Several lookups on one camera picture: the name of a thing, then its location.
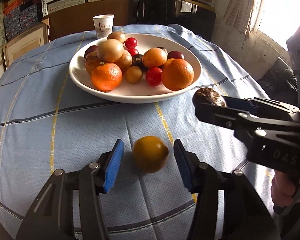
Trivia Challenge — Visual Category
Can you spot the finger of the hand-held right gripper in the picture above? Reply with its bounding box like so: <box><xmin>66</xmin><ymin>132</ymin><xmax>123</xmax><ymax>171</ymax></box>
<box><xmin>194</xmin><ymin>101</ymin><xmax>263</xmax><ymax>140</ymax></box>
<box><xmin>222</xmin><ymin>96</ymin><xmax>260</xmax><ymax>113</ymax></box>

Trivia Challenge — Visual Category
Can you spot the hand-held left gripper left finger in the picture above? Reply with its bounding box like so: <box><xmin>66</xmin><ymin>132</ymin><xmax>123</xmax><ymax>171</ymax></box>
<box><xmin>16</xmin><ymin>139</ymin><xmax>124</xmax><ymax>240</ymax></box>

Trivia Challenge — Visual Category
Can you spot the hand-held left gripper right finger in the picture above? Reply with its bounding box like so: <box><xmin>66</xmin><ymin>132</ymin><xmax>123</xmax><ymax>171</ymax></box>
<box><xmin>173</xmin><ymin>139</ymin><xmax>282</xmax><ymax>240</ymax></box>

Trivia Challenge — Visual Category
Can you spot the yellow-orange round fruit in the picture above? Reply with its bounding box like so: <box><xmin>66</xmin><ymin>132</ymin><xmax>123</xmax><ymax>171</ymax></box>
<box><xmin>142</xmin><ymin>48</ymin><xmax>167</xmax><ymax>68</ymax></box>
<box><xmin>133</xmin><ymin>136</ymin><xmax>169</xmax><ymax>174</ymax></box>

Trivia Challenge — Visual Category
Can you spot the smooth orange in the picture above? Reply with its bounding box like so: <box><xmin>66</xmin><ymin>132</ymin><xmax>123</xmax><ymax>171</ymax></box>
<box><xmin>161</xmin><ymin>58</ymin><xmax>194</xmax><ymax>91</ymax></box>

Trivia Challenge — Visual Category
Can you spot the white plate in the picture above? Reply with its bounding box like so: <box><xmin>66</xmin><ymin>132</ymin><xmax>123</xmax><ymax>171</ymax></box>
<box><xmin>69</xmin><ymin>33</ymin><xmax>203</xmax><ymax>104</ymax></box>

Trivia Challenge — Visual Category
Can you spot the mandarin orange with stem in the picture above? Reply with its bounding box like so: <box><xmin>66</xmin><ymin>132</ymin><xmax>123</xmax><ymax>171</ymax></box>
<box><xmin>91</xmin><ymin>63</ymin><xmax>123</xmax><ymax>92</ymax></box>

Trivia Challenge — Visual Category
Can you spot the small tan fruit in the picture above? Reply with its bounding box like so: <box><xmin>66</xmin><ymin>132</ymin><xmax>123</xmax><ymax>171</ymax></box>
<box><xmin>126</xmin><ymin>66</ymin><xmax>143</xmax><ymax>83</ymax></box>

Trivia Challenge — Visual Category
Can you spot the tan speckled fruit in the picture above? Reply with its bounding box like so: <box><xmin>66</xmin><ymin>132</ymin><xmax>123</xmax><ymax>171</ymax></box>
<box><xmin>84</xmin><ymin>55</ymin><xmax>103</xmax><ymax>75</ymax></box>

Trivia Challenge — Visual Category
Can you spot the tan round fruit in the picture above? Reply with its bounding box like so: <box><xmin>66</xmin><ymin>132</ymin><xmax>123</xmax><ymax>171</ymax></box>
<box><xmin>114</xmin><ymin>49</ymin><xmax>133</xmax><ymax>72</ymax></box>
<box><xmin>97</xmin><ymin>39</ymin><xmax>124</xmax><ymax>63</ymax></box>
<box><xmin>107</xmin><ymin>31</ymin><xmax>126</xmax><ymax>44</ymax></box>

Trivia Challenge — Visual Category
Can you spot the person's right hand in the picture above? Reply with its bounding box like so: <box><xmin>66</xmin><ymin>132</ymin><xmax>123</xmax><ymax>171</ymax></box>
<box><xmin>270</xmin><ymin>168</ymin><xmax>300</xmax><ymax>208</ymax></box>

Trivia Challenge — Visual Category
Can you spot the black jacket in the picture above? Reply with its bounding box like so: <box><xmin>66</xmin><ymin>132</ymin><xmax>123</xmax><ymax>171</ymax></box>
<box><xmin>257</xmin><ymin>66</ymin><xmax>298</xmax><ymax>102</ymax></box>

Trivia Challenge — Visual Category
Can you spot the light blue checked tablecloth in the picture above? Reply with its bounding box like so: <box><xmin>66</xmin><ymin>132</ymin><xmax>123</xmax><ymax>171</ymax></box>
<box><xmin>0</xmin><ymin>24</ymin><xmax>278</xmax><ymax>233</ymax></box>

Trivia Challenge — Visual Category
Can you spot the brick pattern curtain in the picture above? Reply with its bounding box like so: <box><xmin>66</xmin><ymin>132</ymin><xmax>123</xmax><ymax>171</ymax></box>
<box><xmin>221</xmin><ymin>0</ymin><xmax>264</xmax><ymax>34</ymax></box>

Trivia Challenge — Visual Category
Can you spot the bright window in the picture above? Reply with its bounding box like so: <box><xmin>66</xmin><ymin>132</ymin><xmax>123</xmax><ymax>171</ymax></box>
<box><xmin>250</xmin><ymin>0</ymin><xmax>300</xmax><ymax>53</ymax></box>

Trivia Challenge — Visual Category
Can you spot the white paper cup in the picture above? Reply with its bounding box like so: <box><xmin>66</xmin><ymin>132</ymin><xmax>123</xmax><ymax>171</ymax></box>
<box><xmin>92</xmin><ymin>14</ymin><xmax>115</xmax><ymax>39</ymax></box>

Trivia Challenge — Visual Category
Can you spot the brown wooden board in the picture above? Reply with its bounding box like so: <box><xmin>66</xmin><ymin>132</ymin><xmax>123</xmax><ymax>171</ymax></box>
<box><xmin>49</xmin><ymin>0</ymin><xmax>139</xmax><ymax>40</ymax></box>

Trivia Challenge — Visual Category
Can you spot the stack of blue patterned boxes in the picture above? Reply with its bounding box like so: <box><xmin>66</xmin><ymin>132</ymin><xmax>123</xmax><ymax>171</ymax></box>
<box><xmin>2</xmin><ymin>1</ymin><xmax>43</xmax><ymax>42</ymax></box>

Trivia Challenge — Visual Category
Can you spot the mottled green board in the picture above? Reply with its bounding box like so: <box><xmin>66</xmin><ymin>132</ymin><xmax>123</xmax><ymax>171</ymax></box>
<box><xmin>0</xmin><ymin>4</ymin><xmax>8</xmax><ymax>45</ymax></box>

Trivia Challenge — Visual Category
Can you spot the wooden picture frame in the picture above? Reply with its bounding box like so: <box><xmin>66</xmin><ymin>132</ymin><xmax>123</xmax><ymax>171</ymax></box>
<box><xmin>2</xmin><ymin>17</ymin><xmax>50</xmax><ymax>67</ymax></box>

